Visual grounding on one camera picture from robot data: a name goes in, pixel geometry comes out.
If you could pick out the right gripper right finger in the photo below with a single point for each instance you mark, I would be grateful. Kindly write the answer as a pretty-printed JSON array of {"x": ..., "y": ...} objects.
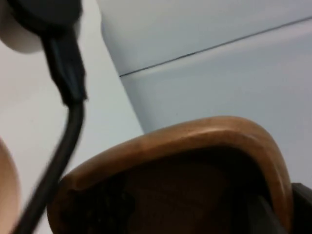
[{"x": 302, "y": 207}]

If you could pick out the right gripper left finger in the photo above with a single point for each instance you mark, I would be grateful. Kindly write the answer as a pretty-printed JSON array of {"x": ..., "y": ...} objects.
[{"x": 267, "y": 219}]

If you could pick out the dark wooden cup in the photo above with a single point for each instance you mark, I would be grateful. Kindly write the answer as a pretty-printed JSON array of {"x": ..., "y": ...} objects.
[{"x": 185, "y": 141}]

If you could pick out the pale wooden bowl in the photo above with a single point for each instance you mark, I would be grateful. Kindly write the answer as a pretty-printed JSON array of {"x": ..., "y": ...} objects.
[{"x": 8, "y": 185}]

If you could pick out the coffee beans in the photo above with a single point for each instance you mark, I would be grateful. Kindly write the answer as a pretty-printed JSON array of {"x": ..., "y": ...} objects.
[{"x": 112, "y": 202}]

